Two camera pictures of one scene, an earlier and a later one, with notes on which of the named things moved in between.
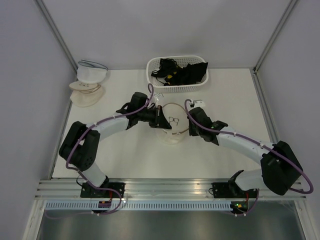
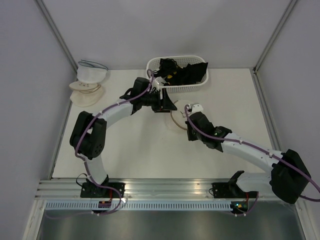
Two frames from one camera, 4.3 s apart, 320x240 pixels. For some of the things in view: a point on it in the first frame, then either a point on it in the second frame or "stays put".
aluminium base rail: (147, 189) stays put
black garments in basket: (174, 74) stays put
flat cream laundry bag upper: (81, 86) stays put
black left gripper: (159, 120) → (166, 103)
